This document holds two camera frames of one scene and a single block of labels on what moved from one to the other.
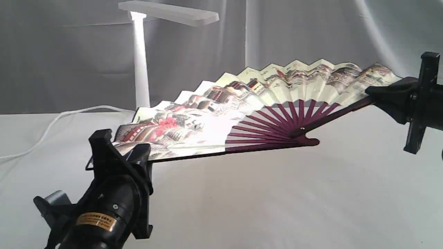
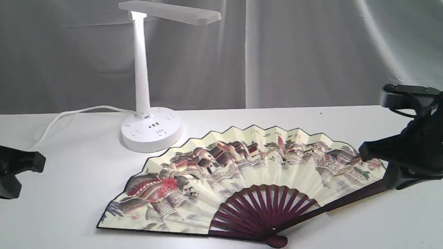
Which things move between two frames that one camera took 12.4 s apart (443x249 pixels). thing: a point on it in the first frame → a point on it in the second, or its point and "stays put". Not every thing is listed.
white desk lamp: (139, 10) stays put
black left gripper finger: (139, 155) → (13, 161)
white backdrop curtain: (56, 55) stays put
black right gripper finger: (404, 91) → (400, 147)
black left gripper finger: (145, 167) → (10, 186)
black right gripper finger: (400, 111) → (398, 175)
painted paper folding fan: (278, 106) → (252, 182)
